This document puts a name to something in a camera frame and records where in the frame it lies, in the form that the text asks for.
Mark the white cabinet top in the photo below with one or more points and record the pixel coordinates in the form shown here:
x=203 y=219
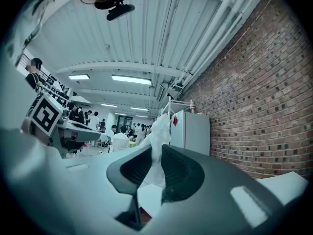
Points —
x=281 y=186

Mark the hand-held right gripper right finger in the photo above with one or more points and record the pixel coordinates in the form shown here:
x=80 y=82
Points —
x=183 y=177

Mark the person's shirt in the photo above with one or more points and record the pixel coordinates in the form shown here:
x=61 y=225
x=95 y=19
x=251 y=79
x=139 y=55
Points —
x=31 y=13

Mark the bundle of white ceiling pipes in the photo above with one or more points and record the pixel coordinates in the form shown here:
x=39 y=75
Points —
x=215 y=28

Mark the white drawer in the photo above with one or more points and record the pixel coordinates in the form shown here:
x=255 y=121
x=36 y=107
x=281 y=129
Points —
x=145 y=215

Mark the table with yellow-green cloth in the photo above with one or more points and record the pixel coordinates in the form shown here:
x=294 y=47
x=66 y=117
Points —
x=132 y=145

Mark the ceiling air vent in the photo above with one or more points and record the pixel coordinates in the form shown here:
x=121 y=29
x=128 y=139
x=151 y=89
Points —
x=160 y=92

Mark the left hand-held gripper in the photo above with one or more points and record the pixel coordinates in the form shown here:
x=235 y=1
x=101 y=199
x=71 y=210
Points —
x=46 y=115

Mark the black head-worn camera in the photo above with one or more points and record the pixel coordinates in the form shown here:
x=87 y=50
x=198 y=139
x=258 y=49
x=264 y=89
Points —
x=121 y=10

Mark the red paper tag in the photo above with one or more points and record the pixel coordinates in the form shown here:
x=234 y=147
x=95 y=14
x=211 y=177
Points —
x=175 y=121

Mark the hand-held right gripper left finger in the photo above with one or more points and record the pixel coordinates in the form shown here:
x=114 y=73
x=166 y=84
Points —
x=127 y=175

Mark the long ceiling light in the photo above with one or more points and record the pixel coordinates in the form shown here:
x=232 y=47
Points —
x=139 y=109
x=109 y=105
x=131 y=79
x=78 y=77

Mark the white metal shelf rack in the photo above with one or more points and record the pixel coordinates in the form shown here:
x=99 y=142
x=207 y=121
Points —
x=176 y=105

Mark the person's left forearm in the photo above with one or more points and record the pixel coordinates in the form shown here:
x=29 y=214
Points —
x=26 y=126

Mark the white plastic bag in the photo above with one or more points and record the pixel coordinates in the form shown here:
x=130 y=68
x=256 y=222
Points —
x=159 y=136

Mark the small bottle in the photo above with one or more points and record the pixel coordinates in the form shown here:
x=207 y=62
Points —
x=193 y=107

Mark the white refrigerator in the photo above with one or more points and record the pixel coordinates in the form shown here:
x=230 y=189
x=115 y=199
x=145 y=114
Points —
x=193 y=131

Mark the white office chair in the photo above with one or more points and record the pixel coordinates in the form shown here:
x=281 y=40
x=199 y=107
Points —
x=121 y=144

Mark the wall rack of black items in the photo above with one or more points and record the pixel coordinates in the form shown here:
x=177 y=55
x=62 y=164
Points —
x=55 y=89

